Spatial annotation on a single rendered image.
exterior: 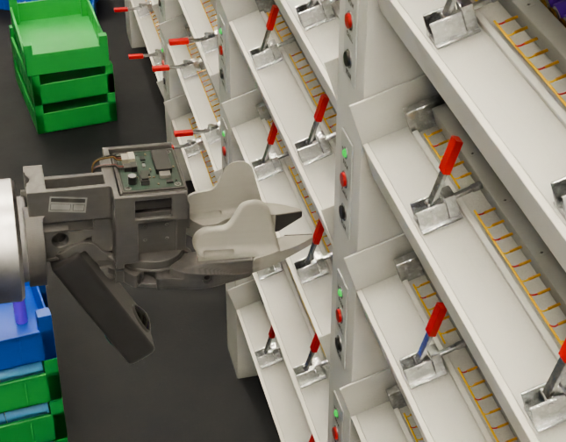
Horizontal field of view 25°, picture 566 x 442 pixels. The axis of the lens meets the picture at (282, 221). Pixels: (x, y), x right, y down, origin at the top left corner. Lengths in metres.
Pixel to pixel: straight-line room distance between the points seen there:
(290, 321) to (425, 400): 0.71
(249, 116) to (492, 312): 1.07
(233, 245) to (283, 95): 0.86
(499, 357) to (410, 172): 0.28
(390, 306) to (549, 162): 0.50
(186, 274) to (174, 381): 1.51
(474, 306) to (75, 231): 0.36
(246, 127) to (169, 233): 1.16
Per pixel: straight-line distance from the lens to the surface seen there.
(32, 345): 1.87
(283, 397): 2.13
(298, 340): 1.94
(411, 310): 1.38
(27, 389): 1.92
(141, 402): 2.39
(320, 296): 1.72
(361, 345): 1.49
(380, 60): 1.28
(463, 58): 1.07
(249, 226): 0.94
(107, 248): 0.95
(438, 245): 1.17
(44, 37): 3.31
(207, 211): 0.99
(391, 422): 1.53
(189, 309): 2.59
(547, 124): 0.97
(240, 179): 0.98
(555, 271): 1.08
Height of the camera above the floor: 1.62
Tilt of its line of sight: 35 degrees down
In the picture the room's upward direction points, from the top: straight up
